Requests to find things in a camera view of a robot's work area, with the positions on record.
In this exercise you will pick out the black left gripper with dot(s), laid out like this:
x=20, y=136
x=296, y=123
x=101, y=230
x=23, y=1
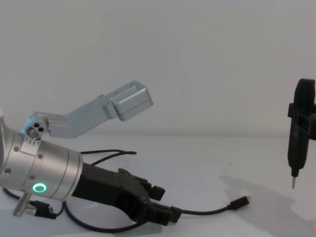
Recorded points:
x=108, y=187

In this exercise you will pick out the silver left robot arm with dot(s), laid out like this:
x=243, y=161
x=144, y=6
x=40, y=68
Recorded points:
x=49, y=170

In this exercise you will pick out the black electric screwdriver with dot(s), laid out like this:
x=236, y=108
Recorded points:
x=300, y=153

